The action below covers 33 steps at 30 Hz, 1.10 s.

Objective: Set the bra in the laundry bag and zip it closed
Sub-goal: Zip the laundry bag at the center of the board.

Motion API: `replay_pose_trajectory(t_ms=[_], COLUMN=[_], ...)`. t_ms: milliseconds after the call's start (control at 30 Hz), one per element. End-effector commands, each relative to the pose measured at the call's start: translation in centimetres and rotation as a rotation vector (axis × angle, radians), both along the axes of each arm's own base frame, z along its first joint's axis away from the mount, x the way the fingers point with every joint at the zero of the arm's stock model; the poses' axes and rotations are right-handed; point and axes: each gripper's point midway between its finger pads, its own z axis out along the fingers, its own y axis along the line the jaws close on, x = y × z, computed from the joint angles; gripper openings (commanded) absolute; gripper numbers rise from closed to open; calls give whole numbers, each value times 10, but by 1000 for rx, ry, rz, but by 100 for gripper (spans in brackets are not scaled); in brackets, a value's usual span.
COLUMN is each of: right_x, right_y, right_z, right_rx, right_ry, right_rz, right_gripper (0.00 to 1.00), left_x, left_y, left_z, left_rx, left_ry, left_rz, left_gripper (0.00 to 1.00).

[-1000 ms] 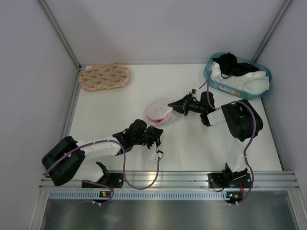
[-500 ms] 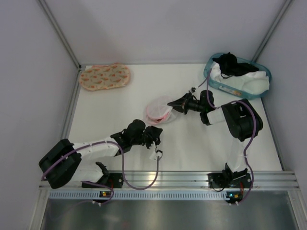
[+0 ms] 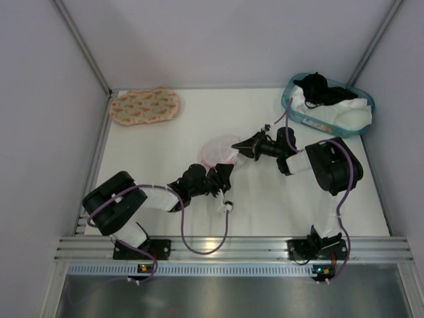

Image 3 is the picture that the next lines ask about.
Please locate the right aluminium frame post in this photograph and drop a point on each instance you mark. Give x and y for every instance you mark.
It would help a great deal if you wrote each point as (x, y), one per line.
(377, 36)

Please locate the white garment in basket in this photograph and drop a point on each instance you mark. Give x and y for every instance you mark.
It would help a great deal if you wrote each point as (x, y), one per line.
(351, 115)

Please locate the grey slotted cable duct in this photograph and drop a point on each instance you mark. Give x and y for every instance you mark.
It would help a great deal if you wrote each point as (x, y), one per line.
(191, 269)

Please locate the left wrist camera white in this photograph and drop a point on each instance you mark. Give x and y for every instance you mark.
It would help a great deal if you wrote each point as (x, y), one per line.
(226, 206)

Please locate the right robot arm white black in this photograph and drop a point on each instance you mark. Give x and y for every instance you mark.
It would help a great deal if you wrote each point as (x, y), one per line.
(336, 170)

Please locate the black garment in basket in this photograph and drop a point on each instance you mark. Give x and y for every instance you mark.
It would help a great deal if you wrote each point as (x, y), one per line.
(317, 92)

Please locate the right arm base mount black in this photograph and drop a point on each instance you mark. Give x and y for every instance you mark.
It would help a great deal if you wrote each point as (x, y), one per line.
(314, 247)

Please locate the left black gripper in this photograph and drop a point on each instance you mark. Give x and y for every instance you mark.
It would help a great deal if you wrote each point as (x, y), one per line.
(216, 179)

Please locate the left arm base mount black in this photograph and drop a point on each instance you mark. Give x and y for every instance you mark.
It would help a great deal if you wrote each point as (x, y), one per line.
(159, 249)

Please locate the blue plastic laundry basket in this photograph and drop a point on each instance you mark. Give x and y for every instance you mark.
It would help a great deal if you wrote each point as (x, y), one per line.
(314, 123)

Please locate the pink floral mesh laundry bag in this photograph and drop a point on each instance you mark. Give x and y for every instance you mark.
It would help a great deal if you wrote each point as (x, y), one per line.
(142, 107)

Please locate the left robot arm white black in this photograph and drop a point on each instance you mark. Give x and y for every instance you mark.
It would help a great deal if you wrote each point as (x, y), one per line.
(111, 206)

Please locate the aluminium frame post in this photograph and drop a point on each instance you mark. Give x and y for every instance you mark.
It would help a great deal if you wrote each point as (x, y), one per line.
(377, 36)
(80, 42)

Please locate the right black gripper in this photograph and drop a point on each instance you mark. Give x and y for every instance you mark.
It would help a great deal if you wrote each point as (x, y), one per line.
(256, 146)

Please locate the aluminium front rail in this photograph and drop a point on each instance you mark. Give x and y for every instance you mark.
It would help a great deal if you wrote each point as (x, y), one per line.
(364, 250)

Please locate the left aluminium frame post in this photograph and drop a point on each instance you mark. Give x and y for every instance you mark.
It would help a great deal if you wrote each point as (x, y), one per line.
(80, 42)

